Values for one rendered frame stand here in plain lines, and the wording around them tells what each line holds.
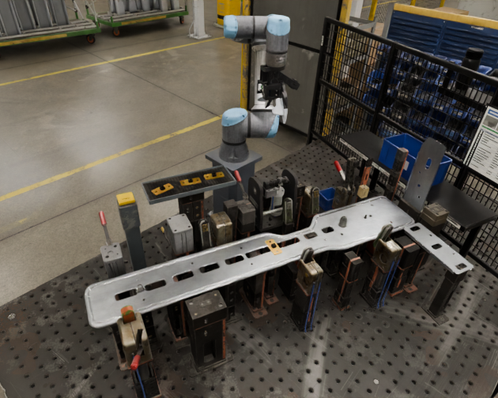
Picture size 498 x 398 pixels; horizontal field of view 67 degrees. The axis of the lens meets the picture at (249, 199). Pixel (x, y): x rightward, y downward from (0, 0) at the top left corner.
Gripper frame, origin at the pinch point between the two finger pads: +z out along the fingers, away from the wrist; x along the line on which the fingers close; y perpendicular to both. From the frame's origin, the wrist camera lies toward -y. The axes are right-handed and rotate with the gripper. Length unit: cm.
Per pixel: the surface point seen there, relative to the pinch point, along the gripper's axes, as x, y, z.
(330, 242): 32, -12, 44
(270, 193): 9.3, 5.0, 29.4
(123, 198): -8, 61, 28
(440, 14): -112, -211, -4
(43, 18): -691, 80, 99
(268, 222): 7.1, 3.6, 47.5
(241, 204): 4.0, 15.6, 36.2
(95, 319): 31, 80, 44
